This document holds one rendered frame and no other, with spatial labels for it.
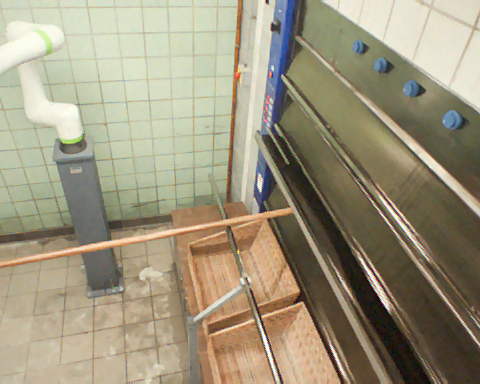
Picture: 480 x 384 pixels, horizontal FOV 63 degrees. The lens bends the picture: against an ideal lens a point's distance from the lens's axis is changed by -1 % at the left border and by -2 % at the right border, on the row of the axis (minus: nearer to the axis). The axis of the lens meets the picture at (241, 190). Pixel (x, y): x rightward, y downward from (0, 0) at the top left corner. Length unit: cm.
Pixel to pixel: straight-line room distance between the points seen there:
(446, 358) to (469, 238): 34
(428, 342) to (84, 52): 236
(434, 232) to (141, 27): 209
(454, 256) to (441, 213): 11
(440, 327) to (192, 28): 217
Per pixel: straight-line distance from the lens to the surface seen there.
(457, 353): 122
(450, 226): 112
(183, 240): 260
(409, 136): 122
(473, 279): 108
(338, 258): 148
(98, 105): 288
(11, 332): 315
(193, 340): 190
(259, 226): 241
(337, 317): 180
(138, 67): 276
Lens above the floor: 247
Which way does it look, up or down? 40 degrees down
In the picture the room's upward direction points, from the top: 5 degrees clockwise
